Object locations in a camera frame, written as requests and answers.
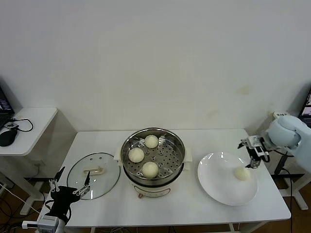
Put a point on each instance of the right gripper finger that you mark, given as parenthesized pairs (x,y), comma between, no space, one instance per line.
(243,143)
(253,163)

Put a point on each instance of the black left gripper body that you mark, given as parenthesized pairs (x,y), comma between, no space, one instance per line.
(63,197)

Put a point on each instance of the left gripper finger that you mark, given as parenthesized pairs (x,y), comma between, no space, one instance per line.
(87,179)
(54,185)

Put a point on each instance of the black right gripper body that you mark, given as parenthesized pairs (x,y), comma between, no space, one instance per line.
(258,154)

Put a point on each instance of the white steamed baozi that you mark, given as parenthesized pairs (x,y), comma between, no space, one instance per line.
(136,154)
(150,170)
(242,173)
(151,141)

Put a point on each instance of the black computer mouse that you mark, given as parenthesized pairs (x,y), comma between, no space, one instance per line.
(8,138)

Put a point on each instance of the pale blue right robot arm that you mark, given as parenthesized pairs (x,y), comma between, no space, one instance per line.
(284,133)

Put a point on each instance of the perforated steel steamer basket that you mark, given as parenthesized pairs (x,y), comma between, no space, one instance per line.
(170,166)

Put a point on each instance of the black flat floor bar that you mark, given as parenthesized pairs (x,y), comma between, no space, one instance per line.
(291,176)
(41,179)

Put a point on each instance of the white round plate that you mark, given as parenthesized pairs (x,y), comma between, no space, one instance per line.
(211,179)

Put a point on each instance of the white printed label sticker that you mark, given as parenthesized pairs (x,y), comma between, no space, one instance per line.
(281,114)

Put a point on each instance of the cream electric cooker base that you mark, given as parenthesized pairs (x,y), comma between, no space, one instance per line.
(150,190)

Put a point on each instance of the black open laptop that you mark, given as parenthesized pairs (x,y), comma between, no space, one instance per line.
(307,106)
(5,106)

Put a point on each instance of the small black white dongle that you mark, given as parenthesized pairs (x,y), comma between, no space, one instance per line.
(11,125)

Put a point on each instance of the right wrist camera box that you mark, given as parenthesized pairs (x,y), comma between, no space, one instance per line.
(255,142)

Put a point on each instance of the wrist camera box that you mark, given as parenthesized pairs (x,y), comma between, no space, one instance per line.
(29,224)
(255,142)

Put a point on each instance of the white wall socket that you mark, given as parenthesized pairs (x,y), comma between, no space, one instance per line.
(39,162)

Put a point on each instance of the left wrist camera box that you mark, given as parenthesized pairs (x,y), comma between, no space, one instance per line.
(29,224)

